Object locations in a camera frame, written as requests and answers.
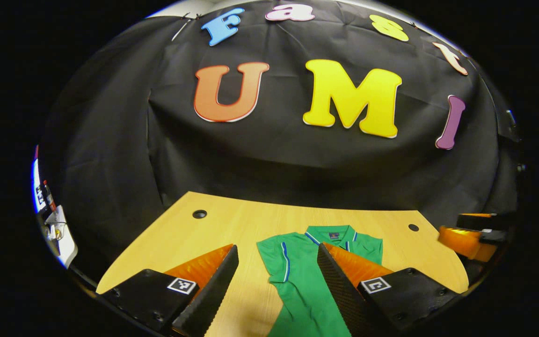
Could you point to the black backdrop cloth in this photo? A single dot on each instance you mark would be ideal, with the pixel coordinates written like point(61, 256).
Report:
point(274, 154)

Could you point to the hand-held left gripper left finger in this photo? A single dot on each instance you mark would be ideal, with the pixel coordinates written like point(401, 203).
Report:
point(208, 299)

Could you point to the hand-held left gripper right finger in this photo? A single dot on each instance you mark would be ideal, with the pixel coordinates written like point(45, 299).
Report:
point(342, 295)

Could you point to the green T-shirt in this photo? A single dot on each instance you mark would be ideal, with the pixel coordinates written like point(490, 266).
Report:
point(297, 281)

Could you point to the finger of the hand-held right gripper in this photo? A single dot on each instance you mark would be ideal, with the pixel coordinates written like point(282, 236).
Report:
point(484, 221)
point(463, 241)

